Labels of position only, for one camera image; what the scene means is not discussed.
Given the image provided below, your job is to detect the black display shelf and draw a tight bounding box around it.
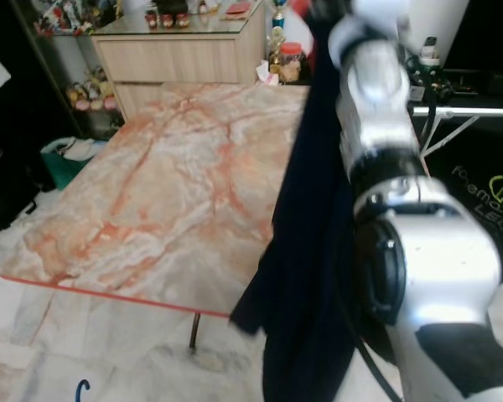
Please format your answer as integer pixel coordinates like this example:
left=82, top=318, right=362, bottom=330
left=8, top=0, right=118, bottom=139

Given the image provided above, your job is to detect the teal plastic bin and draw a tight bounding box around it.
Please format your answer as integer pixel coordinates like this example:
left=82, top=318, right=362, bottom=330
left=40, top=137, right=110, bottom=189

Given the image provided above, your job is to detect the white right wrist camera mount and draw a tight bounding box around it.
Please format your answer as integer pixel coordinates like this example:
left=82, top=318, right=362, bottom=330
left=348, top=0, right=412, bottom=26

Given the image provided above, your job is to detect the pink marble table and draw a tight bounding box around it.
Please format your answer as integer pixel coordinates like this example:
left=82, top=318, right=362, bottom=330
left=0, top=80, right=311, bottom=353

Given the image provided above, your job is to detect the red lidded jar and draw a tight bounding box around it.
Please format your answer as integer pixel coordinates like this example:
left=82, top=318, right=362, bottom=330
left=277, top=42, right=303, bottom=83

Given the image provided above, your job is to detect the light wooden cabinet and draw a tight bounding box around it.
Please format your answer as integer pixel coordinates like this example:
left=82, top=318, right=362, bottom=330
left=91, top=8, right=267, bottom=118

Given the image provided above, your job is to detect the navy garment with red trim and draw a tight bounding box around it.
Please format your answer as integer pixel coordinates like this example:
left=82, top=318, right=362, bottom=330
left=229, top=0, right=361, bottom=402

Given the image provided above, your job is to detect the blue gold trophy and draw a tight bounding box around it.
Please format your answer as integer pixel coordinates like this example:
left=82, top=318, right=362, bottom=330
left=270, top=0, right=288, bottom=51

